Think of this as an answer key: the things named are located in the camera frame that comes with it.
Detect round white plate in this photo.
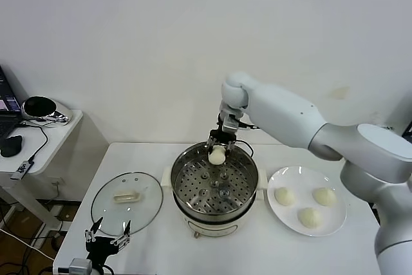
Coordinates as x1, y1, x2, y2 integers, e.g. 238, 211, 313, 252
267, 166, 348, 237

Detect cream electric cooking pot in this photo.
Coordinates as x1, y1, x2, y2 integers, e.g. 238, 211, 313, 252
164, 186, 268, 240

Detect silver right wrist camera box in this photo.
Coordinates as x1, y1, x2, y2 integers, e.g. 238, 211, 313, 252
222, 113, 239, 133

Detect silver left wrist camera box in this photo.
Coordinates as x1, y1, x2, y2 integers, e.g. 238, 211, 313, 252
57, 258, 91, 275

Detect white side table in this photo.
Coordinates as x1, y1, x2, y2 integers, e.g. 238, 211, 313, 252
0, 109, 109, 234

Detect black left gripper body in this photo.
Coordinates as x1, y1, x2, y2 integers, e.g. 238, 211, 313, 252
85, 236, 122, 265

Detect black computer mouse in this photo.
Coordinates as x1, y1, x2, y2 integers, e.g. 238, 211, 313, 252
0, 135, 24, 158

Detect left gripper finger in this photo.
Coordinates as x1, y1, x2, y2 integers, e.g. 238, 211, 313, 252
84, 216, 104, 243
109, 220, 133, 250

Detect shiny chrome round device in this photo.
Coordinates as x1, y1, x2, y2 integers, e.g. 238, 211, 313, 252
21, 95, 71, 125

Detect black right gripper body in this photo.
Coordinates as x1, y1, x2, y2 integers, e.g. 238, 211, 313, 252
209, 129, 238, 144

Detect thin black laptop cable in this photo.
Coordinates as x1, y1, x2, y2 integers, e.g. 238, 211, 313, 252
17, 122, 50, 164

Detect round glass pot lid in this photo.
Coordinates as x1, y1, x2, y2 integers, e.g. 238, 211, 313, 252
91, 171, 164, 236

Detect black pot power cable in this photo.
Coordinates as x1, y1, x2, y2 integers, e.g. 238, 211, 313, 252
234, 139, 255, 157

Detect white floor cable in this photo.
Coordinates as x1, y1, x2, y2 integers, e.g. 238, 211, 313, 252
0, 228, 57, 261

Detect grey usb adapter dongle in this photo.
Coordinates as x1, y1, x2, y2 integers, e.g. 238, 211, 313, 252
10, 160, 35, 182

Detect black open laptop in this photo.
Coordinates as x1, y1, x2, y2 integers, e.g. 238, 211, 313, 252
0, 64, 24, 142

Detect perforated steel steamer basket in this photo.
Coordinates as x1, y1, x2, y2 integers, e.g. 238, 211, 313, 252
160, 140, 268, 216

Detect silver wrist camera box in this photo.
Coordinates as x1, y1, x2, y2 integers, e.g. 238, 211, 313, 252
57, 258, 91, 275
222, 113, 239, 133

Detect white steamed baozi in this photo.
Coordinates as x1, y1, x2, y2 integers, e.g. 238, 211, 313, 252
208, 146, 226, 166
312, 187, 338, 207
274, 187, 296, 207
297, 207, 323, 229

